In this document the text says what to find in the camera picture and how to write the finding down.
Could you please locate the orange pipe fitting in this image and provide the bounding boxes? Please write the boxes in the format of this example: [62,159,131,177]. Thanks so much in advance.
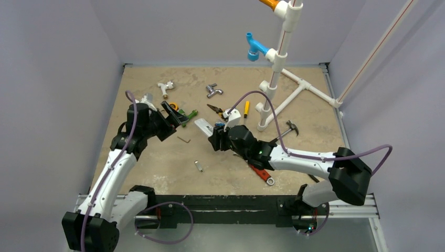
[259,0,279,11]

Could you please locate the black handled hammer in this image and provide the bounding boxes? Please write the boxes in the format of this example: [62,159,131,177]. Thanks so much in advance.
[270,120,300,143]

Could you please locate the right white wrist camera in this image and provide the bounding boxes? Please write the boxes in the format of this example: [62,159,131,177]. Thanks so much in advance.
[223,109,241,132]

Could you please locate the blue pipe tap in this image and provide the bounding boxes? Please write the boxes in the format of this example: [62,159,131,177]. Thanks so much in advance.
[246,32,270,61]

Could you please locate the white remote control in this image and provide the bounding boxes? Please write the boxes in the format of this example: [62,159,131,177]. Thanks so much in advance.
[194,118,214,137]

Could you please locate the silver metal transceiver module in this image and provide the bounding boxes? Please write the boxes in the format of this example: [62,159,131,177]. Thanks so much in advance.
[195,161,204,173]

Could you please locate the white plastic faucet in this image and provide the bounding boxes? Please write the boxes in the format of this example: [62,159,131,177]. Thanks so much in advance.
[157,81,175,100]

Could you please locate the red adjustable wrench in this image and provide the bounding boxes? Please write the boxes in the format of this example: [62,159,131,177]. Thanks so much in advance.
[249,164,275,186]

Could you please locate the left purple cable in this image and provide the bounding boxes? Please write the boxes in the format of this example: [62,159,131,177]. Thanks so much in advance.
[80,90,194,252]

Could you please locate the green plastic faucet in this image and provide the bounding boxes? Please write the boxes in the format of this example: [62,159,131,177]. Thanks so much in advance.
[179,109,198,128]

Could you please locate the aluminium rail frame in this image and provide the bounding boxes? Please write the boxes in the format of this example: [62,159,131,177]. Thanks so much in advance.
[71,194,380,220]

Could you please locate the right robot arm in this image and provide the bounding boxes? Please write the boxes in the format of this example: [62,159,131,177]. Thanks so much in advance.
[208,125,372,214]

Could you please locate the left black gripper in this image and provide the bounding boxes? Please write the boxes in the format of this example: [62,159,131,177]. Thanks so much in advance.
[142,102,188,141]

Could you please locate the white PVC pipe stand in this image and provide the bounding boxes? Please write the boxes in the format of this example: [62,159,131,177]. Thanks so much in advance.
[255,0,343,132]

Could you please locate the yellow handled screwdriver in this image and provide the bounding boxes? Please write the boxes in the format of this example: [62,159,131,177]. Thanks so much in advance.
[243,100,250,125]

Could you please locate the purple cable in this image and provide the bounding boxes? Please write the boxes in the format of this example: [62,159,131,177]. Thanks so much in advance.
[80,90,194,252]
[226,90,394,237]

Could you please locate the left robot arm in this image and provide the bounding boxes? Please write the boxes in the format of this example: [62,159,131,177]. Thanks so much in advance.
[61,101,188,251]

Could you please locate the orange tape measure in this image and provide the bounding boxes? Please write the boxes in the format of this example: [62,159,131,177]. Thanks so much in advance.
[169,102,179,111]

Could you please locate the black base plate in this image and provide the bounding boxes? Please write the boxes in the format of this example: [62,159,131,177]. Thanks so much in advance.
[134,195,328,230]

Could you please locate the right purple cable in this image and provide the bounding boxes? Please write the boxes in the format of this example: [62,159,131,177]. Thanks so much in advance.
[226,90,394,237]

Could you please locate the brown hex key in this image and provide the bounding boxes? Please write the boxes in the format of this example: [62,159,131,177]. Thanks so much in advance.
[177,136,191,143]

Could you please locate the chrome faucet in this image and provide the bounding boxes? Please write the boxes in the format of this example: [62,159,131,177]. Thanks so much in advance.
[206,83,224,99]

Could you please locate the yellow handled pliers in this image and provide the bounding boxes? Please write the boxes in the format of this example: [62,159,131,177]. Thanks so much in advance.
[207,104,227,121]

